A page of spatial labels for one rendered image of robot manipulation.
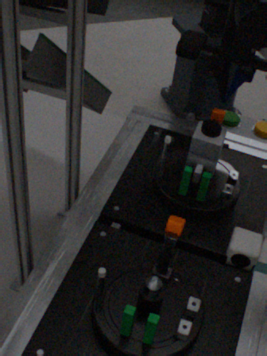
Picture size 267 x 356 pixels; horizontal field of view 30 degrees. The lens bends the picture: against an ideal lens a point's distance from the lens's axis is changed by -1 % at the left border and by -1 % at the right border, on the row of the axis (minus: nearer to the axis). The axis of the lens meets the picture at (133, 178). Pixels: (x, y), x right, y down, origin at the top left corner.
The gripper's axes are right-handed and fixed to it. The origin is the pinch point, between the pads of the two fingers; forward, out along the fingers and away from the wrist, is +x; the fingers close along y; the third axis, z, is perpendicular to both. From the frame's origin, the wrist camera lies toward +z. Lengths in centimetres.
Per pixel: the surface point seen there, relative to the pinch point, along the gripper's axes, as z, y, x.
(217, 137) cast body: -14.5, -1.5, 0.5
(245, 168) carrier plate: -5.1, -7.1, 11.9
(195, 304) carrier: -37.1, -6.2, 8.6
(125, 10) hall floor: 240, 101, 107
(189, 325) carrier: -40.2, -6.2, 8.7
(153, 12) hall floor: 249, 83, 107
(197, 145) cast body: -16.0, 0.9, 1.6
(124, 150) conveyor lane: -9.0, 13.8, 13.2
